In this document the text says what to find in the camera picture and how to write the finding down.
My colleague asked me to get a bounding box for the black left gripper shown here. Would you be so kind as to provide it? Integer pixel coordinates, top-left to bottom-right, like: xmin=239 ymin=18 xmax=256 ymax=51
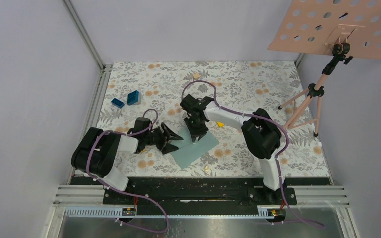
xmin=144 ymin=123 xmax=183 ymax=154

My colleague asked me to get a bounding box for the teal paper envelope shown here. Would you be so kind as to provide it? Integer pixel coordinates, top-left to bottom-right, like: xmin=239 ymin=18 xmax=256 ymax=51
xmin=169 ymin=127 xmax=219 ymax=169

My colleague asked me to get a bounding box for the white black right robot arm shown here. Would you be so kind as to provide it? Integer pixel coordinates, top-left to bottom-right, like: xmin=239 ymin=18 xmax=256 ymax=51
xmin=180 ymin=94 xmax=285 ymax=204

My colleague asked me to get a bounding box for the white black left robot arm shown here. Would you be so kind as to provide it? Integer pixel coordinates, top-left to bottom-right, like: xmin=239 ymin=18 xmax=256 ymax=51
xmin=71 ymin=117 xmax=183 ymax=204

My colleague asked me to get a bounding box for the large blue lego brick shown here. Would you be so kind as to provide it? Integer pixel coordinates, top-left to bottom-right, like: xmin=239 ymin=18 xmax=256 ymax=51
xmin=127 ymin=90 xmax=141 ymax=105

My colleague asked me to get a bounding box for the floral patterned table mat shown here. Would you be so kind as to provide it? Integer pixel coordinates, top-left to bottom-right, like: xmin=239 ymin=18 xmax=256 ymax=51
xmin=84 ymin=61 xmax=326 ymax=178

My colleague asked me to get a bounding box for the small blue lego brick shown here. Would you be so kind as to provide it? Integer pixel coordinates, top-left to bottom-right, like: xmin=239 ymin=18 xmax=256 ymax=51
xmin=111 ymin=98 xmax=125 ymax=109

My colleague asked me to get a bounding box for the pink music stand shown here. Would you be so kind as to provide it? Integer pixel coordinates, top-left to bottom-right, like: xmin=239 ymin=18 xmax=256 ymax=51
xmin=268 ymin=0 xmax=381 ymax=129

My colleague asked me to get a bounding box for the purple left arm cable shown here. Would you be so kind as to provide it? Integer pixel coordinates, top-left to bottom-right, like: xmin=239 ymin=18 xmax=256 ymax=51
xmin=85 ymin=108 xmax=170 ymax=234

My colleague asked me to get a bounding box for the white slotted cable duct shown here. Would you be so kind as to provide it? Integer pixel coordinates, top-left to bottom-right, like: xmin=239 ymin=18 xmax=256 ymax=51
xmin=64 ymin=205 xmax=282 ymax=219

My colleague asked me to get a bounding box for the aluminium frame post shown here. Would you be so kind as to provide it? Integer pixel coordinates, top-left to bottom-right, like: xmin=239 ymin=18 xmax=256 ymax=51
xmin=62 ymin=0 xmax=105 ymax=71

